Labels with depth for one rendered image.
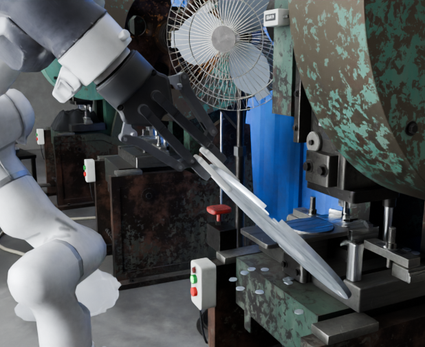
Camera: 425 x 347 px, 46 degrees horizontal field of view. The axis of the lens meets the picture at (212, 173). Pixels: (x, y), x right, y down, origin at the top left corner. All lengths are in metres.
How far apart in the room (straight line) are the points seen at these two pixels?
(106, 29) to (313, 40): 0.35
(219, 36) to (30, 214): 1.16
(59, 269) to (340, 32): 0.67
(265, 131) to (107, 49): 3.31
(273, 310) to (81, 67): 0.90
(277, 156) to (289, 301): 2.56
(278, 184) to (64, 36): 3.25
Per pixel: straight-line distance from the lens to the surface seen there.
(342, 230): 1.33
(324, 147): 1.32
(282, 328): 1.33
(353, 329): 1.16
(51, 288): 1.02
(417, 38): 0.81
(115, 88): 0.65
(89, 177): 3.14
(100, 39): 0.63
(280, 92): 1.40
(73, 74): 0.66
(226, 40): 1.98
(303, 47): 0.86
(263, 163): 3.95
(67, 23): 0.64
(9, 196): 1.09
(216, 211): 1.53
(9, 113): 1.07
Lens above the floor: 1.19
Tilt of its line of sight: 12 degrees down
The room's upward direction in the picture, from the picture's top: straight up
